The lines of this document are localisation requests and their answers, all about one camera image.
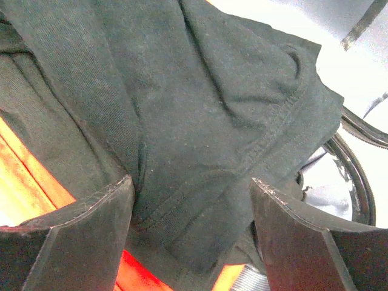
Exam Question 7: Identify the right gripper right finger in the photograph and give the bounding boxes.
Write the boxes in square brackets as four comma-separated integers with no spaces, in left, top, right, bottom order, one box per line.
[250,179,387,290]

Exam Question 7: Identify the red item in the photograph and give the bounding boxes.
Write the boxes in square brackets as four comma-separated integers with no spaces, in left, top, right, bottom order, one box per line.
[0,116,246,291]

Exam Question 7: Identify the yellow Pikachu hard suitcase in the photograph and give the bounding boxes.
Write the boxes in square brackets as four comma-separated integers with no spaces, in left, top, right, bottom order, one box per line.
[215,1,387,290]

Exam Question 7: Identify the black garment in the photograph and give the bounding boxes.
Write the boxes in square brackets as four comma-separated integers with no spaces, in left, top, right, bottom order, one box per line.
[1,1,343,290]

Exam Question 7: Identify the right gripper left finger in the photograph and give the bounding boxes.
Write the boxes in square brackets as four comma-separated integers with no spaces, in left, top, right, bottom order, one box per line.
[1,175,134,290]

